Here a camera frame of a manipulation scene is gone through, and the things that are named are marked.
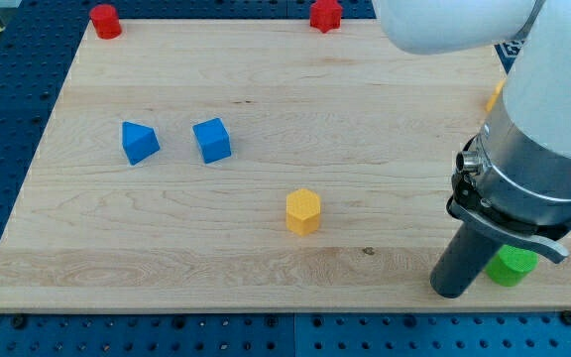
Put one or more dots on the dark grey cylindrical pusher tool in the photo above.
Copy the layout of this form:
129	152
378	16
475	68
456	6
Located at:
465	257

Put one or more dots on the green cylinder block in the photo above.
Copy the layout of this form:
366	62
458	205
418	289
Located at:
511	265

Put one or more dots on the yellow block behind arm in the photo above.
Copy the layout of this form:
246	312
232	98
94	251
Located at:
495	95

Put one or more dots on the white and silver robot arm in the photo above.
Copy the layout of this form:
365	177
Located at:
512	181

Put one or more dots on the yellow hexagon block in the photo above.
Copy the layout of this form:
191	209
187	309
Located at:
303	211

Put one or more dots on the blue cube block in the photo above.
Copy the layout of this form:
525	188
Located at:
213	140

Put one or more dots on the red star block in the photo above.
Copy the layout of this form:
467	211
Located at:
325	15

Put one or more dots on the light wooden board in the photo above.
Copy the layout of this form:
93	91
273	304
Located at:
371	129

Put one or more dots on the blue triangular prism block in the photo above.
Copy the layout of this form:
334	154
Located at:
138	142

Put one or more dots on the red cylinder block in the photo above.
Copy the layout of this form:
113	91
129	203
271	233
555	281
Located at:
106	22

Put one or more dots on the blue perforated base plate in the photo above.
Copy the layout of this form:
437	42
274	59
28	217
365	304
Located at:
37	45

